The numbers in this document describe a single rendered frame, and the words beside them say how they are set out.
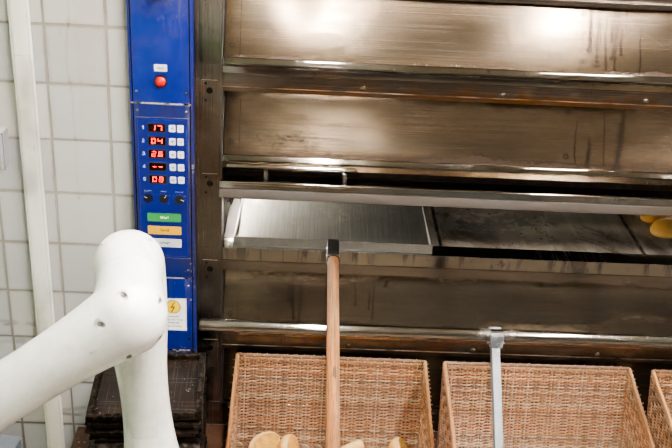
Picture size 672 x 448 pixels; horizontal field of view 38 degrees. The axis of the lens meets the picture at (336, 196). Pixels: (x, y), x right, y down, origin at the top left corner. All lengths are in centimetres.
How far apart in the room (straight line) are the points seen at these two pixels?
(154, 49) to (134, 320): 108
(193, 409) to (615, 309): 122
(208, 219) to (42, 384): 115
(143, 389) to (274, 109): 98
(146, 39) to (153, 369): 96
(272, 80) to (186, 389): 83
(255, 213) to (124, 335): 138
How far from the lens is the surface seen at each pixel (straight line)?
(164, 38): 246
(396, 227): 283
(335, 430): 202
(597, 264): 281
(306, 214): 287
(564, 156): 263
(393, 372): 285
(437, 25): 248
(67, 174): 267
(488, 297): 281
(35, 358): 160
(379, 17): 246
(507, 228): 291
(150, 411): 185
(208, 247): 270
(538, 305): 285
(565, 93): 258
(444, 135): 256
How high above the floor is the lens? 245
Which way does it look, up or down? 25 degrees down
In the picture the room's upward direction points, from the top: 3 degrees clockwise
